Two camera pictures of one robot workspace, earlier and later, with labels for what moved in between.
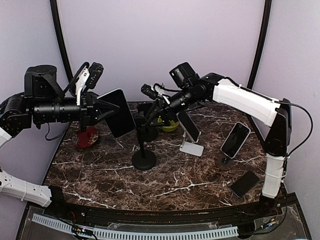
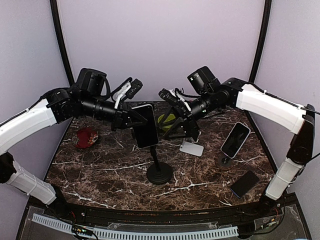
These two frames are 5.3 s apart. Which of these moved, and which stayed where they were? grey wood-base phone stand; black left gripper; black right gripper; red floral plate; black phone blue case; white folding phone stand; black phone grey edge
Moved: black phone grey edge; black left gripper; black right gripper
Stayed: black phone blue case; red floral plate; white folding phone stand; grey wood-base phone stand
